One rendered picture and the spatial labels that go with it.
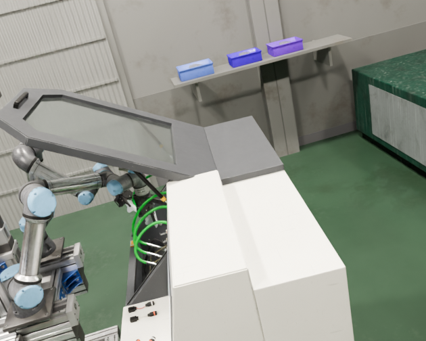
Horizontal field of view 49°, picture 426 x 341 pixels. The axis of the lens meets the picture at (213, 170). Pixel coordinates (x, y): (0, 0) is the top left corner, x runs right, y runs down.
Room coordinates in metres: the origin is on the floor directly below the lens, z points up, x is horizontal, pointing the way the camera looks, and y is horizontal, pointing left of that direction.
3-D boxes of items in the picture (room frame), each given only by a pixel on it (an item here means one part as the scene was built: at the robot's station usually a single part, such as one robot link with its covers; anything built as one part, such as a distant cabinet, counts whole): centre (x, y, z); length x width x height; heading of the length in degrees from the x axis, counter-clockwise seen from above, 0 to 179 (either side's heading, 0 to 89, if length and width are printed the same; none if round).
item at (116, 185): (2.08, 0.46, 1.46); 0.11 x 0.11 x 0.08; 34
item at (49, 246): (2.34, 1.06, 1.09); 0.15 x 0.15 x 0.10
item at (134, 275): (2.12, 0.55, 0.87); 0.62 x 0.04 x 0.16; 1
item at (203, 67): (4.79, -0.06, 1.31); 0.36 x 0.25 x 0.12; 96
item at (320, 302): (1.78, -0.16, 0.75); 1.40 x 0.28 x 1.50; 1
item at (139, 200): (2.12, 0.38, 1.30); 0.09 x 0.08 x 0.12; 91
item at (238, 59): (4.85, -0.59, 1.31); 0.33 x 0.23 x 0.11; 96
